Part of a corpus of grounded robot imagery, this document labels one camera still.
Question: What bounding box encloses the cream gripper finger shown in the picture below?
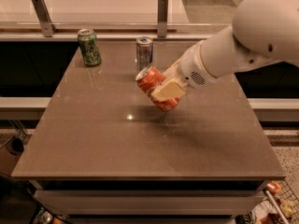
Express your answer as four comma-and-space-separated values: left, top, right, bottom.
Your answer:
151, 79, 186, 102
163, 60, 179, 78

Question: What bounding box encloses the red coke can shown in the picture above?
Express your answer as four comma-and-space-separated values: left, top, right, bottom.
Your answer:
135, 65, 179, 112

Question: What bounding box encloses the metal railing bracket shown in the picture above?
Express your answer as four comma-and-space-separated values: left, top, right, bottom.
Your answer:
157, 0, 168, 38
31, 0, 56, 37

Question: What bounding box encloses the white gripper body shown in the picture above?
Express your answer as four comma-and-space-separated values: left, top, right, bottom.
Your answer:
177, 41, 218, 89

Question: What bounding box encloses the left metal railing bracket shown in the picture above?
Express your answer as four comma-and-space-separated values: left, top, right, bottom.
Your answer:
31, 0, 56, 37

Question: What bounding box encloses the silver energy drink can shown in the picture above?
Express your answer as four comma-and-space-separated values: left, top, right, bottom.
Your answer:
136, 36, 153, 72

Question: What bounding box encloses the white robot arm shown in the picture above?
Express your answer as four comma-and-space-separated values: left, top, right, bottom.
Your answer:
151, 0, 299, 102

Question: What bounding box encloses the green soda can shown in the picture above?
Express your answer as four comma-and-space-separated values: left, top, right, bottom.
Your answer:
78, 29, 102, 66

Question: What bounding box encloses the grey table drawer front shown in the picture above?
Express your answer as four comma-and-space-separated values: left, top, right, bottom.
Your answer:
35, 190, 263, 216

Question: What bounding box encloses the middle metal railing bracket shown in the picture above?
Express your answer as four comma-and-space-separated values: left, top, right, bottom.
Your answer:
157, 0, 168, 38

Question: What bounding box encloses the wire basket with items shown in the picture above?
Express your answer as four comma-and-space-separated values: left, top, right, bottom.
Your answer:
249, 181, 299, 224

